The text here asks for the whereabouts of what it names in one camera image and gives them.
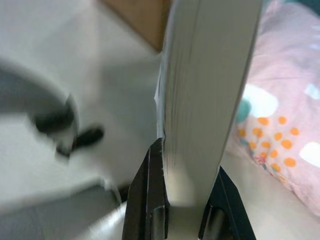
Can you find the pink pillow with orange patches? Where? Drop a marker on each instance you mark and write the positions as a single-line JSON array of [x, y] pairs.
[[282, 105]]

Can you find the brown wooden nightstand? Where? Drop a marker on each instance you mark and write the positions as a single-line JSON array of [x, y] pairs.
[[147, 20]]

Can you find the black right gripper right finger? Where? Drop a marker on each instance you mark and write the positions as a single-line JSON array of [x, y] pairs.
[[225, 215]]

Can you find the bed with cream sheet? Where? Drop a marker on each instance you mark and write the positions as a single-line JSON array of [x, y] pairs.
[[262, 215]]

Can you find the white book with blue letters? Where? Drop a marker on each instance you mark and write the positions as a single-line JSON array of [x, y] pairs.
[[205, 100]]

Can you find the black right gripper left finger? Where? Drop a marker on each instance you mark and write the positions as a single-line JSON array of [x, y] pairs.
[[145, 200]]

